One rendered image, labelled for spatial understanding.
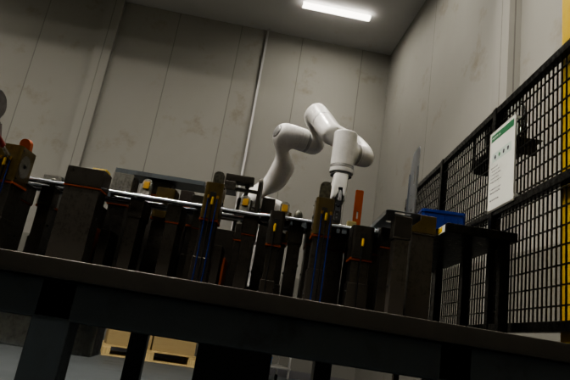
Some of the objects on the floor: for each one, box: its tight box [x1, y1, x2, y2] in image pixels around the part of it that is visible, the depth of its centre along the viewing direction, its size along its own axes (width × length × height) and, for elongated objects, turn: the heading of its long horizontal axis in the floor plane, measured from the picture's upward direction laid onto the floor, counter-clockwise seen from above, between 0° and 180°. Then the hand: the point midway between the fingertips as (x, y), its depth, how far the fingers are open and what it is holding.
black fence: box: [392, 38, 570, 380], centre depth 214 cm, size 14×197×155 cm, turn 28°
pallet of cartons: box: [100, 328, 197, 368], centre depth 826 cm, size 147×108×79 cm
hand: (335, 217), depth 189 cm, fingers closed, pressing on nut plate
